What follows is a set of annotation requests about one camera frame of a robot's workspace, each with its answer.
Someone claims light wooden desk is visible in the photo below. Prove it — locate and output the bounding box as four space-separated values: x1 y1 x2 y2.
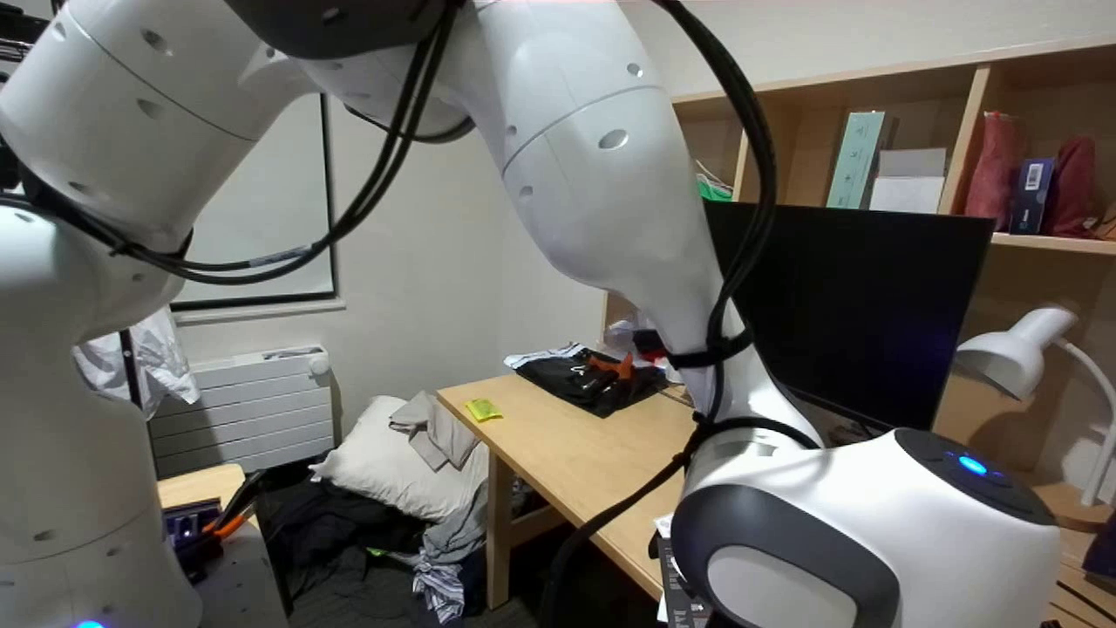
435 366 1116 628

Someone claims white desk lamp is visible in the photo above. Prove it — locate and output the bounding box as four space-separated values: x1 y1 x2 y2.
954 302 1116 534

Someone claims black plastic bag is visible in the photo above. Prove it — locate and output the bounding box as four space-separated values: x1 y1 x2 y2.
515 346 673 422

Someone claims grey cloth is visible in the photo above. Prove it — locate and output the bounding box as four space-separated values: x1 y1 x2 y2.
389 386 485 473

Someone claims green plastic object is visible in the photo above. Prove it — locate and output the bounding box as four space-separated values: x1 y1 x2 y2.
694 169 735 210

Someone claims white pillow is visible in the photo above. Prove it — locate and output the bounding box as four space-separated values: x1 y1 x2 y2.
307 391 491 524

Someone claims crumpled clothes pile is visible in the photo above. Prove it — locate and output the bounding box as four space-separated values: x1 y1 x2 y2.
410 472 491 628

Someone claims dark clothes heap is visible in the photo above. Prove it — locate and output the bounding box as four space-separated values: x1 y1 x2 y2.
253 460 428 584

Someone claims black framed whiteboard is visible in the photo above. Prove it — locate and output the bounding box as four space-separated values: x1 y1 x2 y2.
171 89 347 314

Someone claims black computer monitor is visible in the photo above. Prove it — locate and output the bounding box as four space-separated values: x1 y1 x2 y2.
701 198 998 437

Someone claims teal flat box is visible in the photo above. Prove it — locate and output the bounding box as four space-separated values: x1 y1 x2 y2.
822 108 894 211

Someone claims white flat box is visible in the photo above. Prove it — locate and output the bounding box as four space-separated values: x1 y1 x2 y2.
869 143 956 216

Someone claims small wooden side table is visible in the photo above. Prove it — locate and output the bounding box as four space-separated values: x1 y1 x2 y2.
155 460 261 584

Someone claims white hanging cloth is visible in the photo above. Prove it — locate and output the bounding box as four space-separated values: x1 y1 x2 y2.
70 307 204 418

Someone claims wooden shelf unit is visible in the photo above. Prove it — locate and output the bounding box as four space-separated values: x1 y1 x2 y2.
605 44 1116 517

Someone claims red pouch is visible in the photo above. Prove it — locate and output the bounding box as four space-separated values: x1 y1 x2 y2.
962 108 1028 229

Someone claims dark blue small box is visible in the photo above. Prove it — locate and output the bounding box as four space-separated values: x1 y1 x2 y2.
1004 152 1064 236

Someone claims dark red bag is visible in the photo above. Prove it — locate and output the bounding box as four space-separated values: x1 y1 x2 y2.
1050 137 1107 241

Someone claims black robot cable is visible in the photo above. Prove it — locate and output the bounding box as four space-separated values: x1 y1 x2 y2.
21 0 822 628

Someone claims white wall radiator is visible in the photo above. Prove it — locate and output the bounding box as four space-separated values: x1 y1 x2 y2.
148 338 341 480

